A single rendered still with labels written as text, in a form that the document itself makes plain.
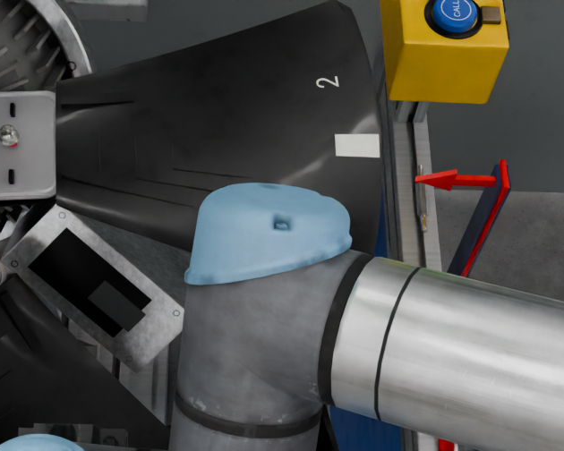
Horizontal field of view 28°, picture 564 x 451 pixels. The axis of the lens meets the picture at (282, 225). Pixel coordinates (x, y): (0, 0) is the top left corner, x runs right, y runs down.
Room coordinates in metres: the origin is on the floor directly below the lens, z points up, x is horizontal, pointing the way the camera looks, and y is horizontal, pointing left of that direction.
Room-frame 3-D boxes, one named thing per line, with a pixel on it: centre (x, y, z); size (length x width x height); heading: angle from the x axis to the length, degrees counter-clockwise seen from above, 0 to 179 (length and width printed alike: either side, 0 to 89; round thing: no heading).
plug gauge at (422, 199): (0.64, -0.14, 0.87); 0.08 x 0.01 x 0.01; 8
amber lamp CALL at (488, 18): (0.72, -0.16, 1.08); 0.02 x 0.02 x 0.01; 9
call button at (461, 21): (0.71, -0.13, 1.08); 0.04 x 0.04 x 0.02
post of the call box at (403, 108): (0.76, -0.12, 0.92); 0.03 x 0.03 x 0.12; 9
